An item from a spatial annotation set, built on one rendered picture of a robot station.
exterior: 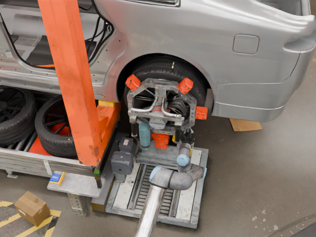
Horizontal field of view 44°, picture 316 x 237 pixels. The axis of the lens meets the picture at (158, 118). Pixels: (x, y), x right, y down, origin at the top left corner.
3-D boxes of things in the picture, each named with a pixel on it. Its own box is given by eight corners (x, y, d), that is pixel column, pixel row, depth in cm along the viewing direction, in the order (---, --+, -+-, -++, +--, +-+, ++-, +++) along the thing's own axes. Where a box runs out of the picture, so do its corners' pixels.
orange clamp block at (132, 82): (141, 81, 300) (132, 73, 297) (138, 87, 295) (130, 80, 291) (135, 85, 305) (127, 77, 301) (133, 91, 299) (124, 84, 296)
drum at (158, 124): (171, 112, 316) (171, 99, 306) (166, 131, 302) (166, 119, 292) (154, 110, 319) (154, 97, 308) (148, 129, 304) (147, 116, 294)
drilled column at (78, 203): (88, 208, 345) (81, 180, 315) (84, 218, 338) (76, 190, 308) (77, 206, 346) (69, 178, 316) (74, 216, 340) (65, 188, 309)
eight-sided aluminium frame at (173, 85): (194, 133, 328) (198, 83, 289) (193, 138, 323) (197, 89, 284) (131, 123, 336) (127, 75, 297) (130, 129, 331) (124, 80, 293)
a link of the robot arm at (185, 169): (188, 177, 312) (189, 168, 303) (175, 173, 315) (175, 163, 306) (193, 169, 318) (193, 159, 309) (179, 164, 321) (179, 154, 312)
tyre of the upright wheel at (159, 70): (224, 86, 318) (161, 37, 297) (221, 106, 302) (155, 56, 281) (174, 123, 362) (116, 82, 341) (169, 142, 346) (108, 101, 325)
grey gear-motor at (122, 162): (143, 152, 378) (141, 127, 353) (132, 187, 350) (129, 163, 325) (125, 149, 381) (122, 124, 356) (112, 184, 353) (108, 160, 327)
